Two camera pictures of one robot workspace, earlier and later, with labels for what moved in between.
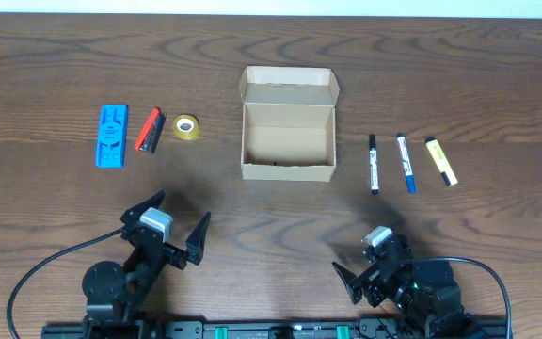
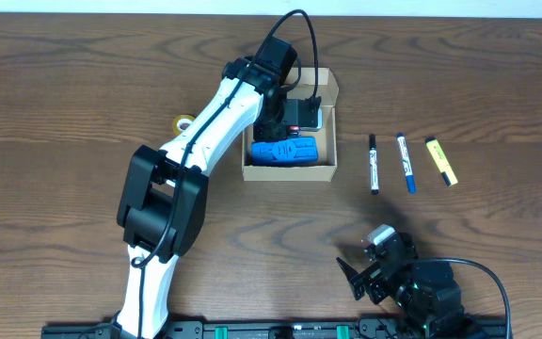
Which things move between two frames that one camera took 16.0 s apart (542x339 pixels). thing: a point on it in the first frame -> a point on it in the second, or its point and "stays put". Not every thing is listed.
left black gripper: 176,259 -> 263,132
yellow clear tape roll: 185,126 stays put
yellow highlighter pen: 441,161 stays put
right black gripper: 371,279 stays put
